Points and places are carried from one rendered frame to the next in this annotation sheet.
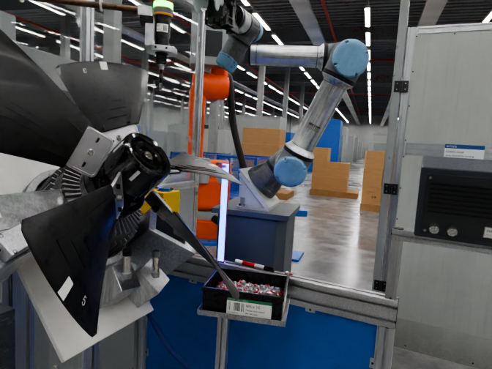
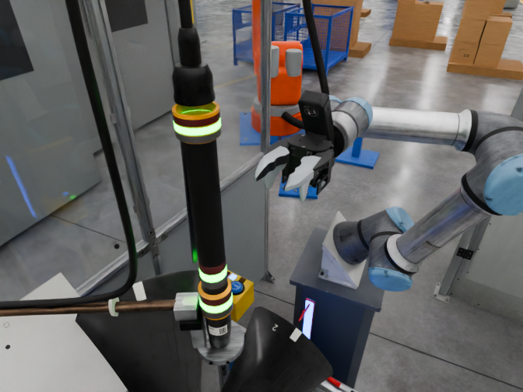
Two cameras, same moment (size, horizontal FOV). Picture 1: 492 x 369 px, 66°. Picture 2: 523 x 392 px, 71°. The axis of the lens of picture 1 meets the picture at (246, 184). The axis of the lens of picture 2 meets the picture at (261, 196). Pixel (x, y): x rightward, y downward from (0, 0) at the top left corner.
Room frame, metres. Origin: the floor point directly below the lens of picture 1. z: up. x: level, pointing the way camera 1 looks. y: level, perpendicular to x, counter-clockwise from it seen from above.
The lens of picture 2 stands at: (0.60, 0.11, 1.94)
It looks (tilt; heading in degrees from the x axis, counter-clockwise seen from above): 35 degrees down; 7
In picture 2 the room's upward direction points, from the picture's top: straight up
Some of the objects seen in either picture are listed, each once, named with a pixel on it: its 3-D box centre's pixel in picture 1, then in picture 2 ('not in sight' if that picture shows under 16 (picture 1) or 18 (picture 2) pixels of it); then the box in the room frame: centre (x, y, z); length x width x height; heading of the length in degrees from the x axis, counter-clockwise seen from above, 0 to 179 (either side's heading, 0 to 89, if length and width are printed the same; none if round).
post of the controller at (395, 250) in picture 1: (394, 263); not in sight; (1.02, -0.42, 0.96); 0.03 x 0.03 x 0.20; 65
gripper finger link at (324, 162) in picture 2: not in sight; (315, 159); (1.12, 0.09, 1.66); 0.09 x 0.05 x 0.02; 166
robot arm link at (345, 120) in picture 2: (236, 20); (331, 134); (1.26, 0.06, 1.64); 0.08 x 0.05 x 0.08; 65
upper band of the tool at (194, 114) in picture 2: not in sight; (197, 122); (0.91, 0.21, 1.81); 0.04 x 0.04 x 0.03
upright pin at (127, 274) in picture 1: (127, 263); not in sight; (0.80, 0.25, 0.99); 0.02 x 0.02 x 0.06
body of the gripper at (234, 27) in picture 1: (225, 13); (314, 155); (1.18, 0.09, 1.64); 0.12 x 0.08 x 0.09; 155
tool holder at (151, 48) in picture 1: (157, 31); (211, 323); (0.91, 0.22, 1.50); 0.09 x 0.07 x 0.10; 100
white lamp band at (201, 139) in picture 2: not in sight; (198, 130); (0.91, 0.21, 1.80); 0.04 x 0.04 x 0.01
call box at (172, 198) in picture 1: (154, 203); (225, 292); (1.36, 0.33, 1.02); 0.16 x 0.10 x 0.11; 65
